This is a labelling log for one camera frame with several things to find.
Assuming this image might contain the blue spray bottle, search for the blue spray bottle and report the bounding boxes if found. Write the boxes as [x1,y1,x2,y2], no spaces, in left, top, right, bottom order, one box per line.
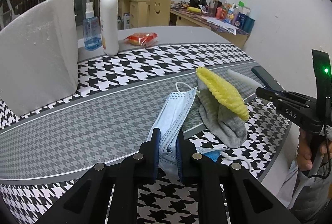
[82,2,102,51]

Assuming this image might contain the person's right hand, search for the person's right hand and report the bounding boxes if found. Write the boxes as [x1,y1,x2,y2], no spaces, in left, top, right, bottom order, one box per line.
[296,125,332,173]

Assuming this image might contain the black smartphone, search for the black smartphone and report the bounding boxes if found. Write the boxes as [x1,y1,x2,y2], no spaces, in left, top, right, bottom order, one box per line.
[251,66,283,93]

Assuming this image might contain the red snack packet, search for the red snack packet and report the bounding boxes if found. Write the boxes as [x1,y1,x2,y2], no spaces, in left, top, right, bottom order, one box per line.
[123,32,159,47]

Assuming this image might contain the blue face mask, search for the blue face mask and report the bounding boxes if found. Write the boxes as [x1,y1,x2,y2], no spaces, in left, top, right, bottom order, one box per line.
[146,81,250,183]

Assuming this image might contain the grey sock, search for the grey sock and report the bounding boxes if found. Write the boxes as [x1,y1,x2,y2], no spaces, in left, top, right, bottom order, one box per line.
[196,76,248,148]

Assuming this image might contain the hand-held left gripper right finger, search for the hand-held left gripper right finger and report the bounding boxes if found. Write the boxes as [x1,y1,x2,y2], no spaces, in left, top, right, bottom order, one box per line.
[176,133,303,224]

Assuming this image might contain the white pump bottle red cap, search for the white pump bottle red cap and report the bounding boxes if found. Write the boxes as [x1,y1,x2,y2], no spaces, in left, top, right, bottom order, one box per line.
[98,0,120,56]

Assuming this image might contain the wooden desk with patterned cover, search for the wooden desk with patterned cover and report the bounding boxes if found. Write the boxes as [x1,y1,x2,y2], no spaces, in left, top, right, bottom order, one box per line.
[170,5,251,49]

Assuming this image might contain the printed paper sheets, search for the printed paper sheets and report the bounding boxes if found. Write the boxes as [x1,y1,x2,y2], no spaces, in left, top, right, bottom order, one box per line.
[206,18,238,35]

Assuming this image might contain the wooden chair with smiley cutout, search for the wooden chair with smiley cutout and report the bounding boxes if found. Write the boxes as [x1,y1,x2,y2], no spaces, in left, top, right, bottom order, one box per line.
[146,0,172,27]

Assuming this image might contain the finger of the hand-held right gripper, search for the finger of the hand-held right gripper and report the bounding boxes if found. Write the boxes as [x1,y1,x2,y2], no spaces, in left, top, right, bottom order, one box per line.
[266,87,315,105]
[255,87,301,110]

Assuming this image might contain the white foam box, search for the white foam box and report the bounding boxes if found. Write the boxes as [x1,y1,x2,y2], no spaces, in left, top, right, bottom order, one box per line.
[0,0,79,117]

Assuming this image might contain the person's grey clothing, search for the person's grey clothing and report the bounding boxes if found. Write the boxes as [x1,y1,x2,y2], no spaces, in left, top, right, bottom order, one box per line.
[283,160,332,222]

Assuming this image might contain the yellow foam net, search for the yellow foam net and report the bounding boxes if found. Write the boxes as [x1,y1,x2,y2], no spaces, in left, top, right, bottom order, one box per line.
[195,66,251,121]

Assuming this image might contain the group of toiletry bottles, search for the group of toiletry bottles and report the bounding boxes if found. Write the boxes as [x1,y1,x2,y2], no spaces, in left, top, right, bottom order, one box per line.
[210,0,256,32]

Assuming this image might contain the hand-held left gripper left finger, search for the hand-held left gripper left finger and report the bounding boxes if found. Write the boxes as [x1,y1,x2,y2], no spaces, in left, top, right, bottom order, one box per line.
[34,127,162,224]

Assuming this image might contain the steel thermos flask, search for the steel thermos flask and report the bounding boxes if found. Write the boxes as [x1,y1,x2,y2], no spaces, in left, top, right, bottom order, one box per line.
[211,0,220,17]

